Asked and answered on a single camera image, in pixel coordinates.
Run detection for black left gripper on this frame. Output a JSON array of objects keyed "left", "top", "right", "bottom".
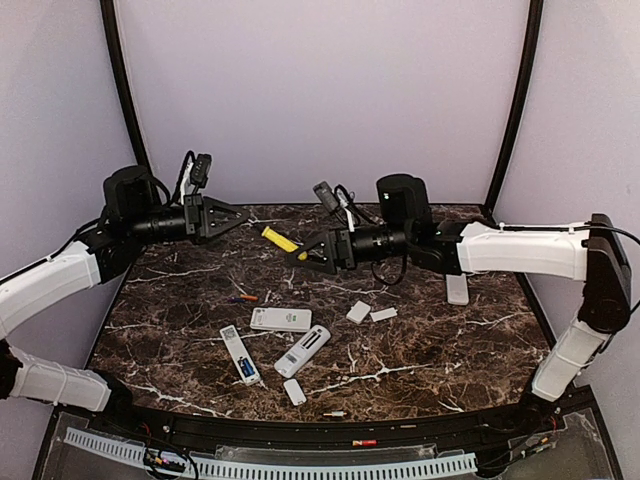
[{"left": 127, "top": 192, "right": 250, "bottom": 245}]

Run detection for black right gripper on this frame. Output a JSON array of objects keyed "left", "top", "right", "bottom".
[{"left": 287, "top": 222, "right": 413, "bottom": 275}]

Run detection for yellow handled screwdriver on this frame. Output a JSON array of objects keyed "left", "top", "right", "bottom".
[{"left": 250, "top": 222, "right": 300, "bottom": 253}]

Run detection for wide white remote control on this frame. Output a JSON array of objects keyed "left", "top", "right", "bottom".
[{"left": 250, "top": 307, "right": 312, "bottom": 333}]

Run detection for white wide remote battery cover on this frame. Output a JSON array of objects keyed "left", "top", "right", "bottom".
[{"left": 346, "top": 301, "right": 371, "bottom": 324}]

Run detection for white slim remote battery cover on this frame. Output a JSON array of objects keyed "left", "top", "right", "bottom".
[{"left": 370, "top": 307, "right": 398, "bottom": 322}]

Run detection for white remote with battery bay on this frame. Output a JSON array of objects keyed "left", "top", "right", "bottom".
[{"left": 274, "top": 325, "right": 331, "bottom": 379}]

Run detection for slim white QR-code remote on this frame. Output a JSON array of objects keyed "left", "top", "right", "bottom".
[{"left": 220, "top": 325, "right": 261, "bottom": 385}]

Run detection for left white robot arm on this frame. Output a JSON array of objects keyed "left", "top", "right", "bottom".
[{"left": 1, "top": 161, "right": 249, "bottom": 436}]

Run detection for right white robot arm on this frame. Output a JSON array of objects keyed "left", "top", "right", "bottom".
[{"left": 287, "top": 174, "right": 639, "bottom": 434}]

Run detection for blue batteries in slim remote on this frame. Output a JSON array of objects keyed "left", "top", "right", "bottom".
[{"left": 238, "top": 357, "right": 255, "bottom": 378}]

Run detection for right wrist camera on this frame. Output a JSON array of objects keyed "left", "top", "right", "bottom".
[{"left": 313, "top": 181, "right": 374, "bottom": 232}]

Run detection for small white remote near wall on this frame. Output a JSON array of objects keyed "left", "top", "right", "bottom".
[{"left": 445, "top": 274, "right": 469, "bottom": 306}]

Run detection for white slotted cable duct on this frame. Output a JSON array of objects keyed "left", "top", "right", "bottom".
[{"left": 63, "top": 427, "right": 477, "bottom": 479}]

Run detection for black enclosure frame post left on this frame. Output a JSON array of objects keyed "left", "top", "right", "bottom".
[{"left": 99, "top": 0, "right": 151, "bottom": 172}]

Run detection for black enclosure frame post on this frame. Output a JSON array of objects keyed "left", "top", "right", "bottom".
[
  {"left": 99, "top": 0, "right": 151, "bottom": 172},
  {"left": 482, "top": 0, "right": 545, "bottom": 221}
]

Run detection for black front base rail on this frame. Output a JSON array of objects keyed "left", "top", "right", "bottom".
[{"left": 46, "top": 386, "right": 600, "bottom": 453}]

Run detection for black enclosure frame post right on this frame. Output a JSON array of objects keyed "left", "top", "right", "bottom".
[{"left": 482, "top": 0, "right": 545, "bottom": 221}]

